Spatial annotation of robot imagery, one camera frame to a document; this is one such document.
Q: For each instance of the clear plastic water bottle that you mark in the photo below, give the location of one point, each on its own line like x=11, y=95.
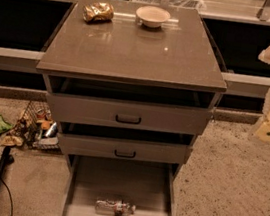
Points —
x=114, y=207

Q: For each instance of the grey top drawer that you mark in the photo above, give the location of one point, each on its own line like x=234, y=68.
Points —
x=127, y=114

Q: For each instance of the grey open bottom drawer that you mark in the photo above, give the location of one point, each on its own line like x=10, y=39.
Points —
x=147, y=185

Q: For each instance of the grey drawer cabinet with counter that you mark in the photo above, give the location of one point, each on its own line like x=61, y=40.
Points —
x=123, y=60

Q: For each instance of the grey middle drawer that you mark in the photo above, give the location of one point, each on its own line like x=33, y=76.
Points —
x=124, y=149

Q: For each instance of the white bowl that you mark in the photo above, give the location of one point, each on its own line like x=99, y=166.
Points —
x=152, y=17

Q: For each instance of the crumpled gold chip bag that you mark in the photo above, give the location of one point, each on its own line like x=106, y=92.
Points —
x=98, y=12

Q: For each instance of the tan snack wrapper on floor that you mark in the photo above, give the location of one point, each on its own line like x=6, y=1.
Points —
x=12, y=140

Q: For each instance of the wire basket of snacks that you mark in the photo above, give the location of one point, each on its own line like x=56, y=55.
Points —
x=41, y=129

